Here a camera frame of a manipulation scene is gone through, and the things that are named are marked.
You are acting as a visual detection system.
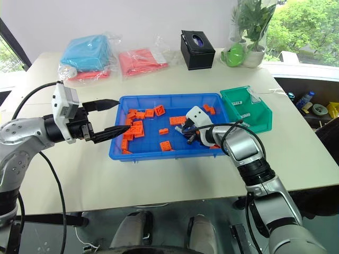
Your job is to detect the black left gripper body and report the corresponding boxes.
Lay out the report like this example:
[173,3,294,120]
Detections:
[66,103,95,141]

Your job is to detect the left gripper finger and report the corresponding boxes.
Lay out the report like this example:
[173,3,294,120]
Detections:
[82,98,120,112]
[92,126,131,145]

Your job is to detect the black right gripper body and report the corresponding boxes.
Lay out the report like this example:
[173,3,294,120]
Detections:
[188,123,204,140]

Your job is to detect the blue plastic bin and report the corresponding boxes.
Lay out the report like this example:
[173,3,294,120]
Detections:
[109,93,231,163]

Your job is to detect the green plastic bin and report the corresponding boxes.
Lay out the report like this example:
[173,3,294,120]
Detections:
[220,85,273,134]

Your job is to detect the large orange building block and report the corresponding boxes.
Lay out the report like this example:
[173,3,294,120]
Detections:
[127,125,145,137]
[169,115,187,126]

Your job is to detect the bagged red cloth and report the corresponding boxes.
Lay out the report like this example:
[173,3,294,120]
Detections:
[65,68,111,81]
[118,47,170,78]

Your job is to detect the bagged blue cloth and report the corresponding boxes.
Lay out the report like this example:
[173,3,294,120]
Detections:
[58,33,111,72]

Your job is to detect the black tissue box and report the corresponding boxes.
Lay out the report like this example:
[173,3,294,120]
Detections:
[180,30,216,71]

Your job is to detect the green watering can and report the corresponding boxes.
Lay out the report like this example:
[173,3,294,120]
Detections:
[220,42,247,67]

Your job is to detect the grey rounded robot foot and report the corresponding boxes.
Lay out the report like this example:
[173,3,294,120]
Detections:
[187,213,216,252]
[109,211,154,249]

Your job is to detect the potted plant in white pot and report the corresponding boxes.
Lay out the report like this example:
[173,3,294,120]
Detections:
[229,0,278,69]

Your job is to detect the black bar under table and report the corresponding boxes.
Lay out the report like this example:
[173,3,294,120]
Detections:
[15,212,90,227]

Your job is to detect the blue capped plastic bottle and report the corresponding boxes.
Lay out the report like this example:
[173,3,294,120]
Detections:
[295,90,316,110]

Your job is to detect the small green bowl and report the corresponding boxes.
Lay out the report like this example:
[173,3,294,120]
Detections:
[312,103,327,116]

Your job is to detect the dark side shelf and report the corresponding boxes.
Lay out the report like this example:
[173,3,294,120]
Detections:
[272,76,339,130]

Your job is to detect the yellow plastic part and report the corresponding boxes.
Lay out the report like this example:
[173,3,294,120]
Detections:
[326,102,339,119]

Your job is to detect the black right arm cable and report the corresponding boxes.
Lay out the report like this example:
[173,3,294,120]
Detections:
[188,120,267,254]

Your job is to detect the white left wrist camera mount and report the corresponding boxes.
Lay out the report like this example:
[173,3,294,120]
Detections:
[51,83,80,145]

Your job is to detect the thin white cable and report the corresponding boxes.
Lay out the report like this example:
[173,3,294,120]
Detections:
[75,226,101,251]

